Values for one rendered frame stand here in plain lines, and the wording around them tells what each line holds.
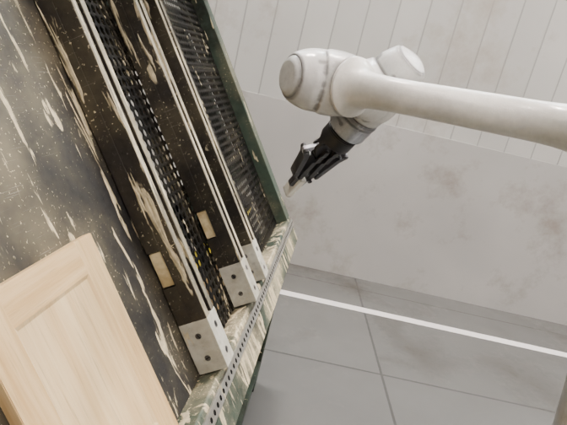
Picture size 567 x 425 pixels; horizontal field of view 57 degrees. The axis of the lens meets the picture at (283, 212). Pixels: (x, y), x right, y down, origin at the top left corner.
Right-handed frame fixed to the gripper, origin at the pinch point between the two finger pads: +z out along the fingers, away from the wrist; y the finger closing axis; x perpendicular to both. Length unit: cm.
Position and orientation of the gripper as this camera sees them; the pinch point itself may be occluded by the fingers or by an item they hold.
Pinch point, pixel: (294, 184)
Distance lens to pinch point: 124.9
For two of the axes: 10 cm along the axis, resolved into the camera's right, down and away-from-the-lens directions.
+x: 2.9, 8.5, -4.5
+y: -8.1, -0.4, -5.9
